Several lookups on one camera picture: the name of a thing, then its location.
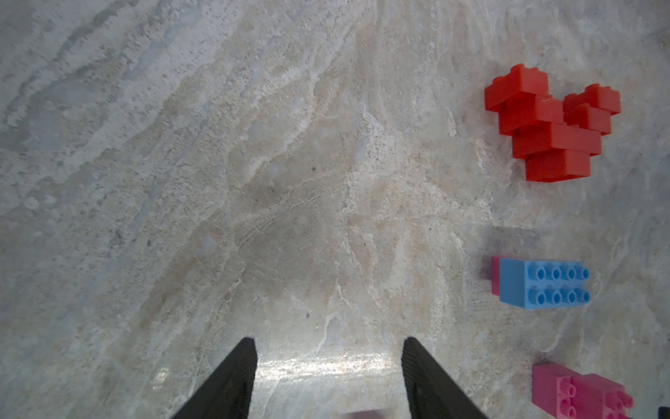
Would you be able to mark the pink 2x2 lego brick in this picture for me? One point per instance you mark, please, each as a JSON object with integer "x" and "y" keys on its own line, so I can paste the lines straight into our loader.
{"x": 553, "y": 389}
{"x": 504, "y": 277}
{"x": 599, "y": 398}

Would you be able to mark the blue 2x4 lego brick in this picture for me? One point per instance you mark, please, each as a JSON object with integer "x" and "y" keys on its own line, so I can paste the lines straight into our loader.
{"x": 548, "y": 284}

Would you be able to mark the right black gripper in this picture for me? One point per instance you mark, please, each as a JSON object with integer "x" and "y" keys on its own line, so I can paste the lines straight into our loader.
{"x": 664, "y": 412}

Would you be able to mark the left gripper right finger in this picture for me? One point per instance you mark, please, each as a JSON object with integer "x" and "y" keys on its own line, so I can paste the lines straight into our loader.
{"x": 430, "y": 390}

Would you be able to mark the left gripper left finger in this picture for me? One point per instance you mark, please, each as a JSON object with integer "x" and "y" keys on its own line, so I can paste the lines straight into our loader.
{"x": 228, "y": 390}

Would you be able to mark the red 2x2 lego brick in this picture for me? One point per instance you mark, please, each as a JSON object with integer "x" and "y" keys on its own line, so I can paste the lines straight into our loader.
{"x": 529, "y": 111}
{"x": 518, "y": 83}
{"x": 557, "y": 166}
{"x": 593, "y": 109}

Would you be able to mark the red 2x4 lego brick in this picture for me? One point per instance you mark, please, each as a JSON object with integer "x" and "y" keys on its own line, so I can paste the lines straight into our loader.
{"x": 549, "y": 136}

